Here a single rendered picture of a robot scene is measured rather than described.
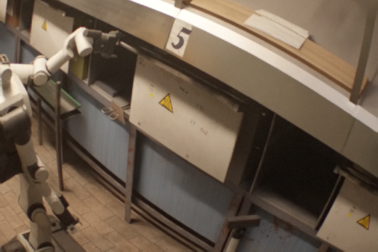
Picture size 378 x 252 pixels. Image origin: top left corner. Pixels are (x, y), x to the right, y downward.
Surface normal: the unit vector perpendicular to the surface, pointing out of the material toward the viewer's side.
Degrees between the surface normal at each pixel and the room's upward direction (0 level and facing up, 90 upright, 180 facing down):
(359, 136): 79
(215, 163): 90
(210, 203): 90
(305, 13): 33
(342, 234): 90
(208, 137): 90
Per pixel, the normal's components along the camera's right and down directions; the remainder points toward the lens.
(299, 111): -0.62, 0.13
